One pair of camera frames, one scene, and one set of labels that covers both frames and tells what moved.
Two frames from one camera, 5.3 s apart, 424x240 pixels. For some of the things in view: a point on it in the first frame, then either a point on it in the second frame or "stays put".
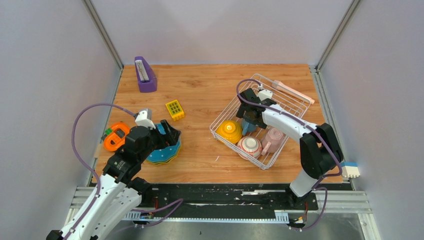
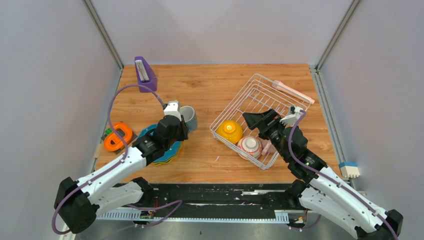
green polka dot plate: (163, 161) stays put
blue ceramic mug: (247, 127) to (189, 117)
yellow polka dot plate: (160, 164) stays put
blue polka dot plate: (163, 153) stays put
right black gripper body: (247, 118) to (276, 128)
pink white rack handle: (278, 85) stays put
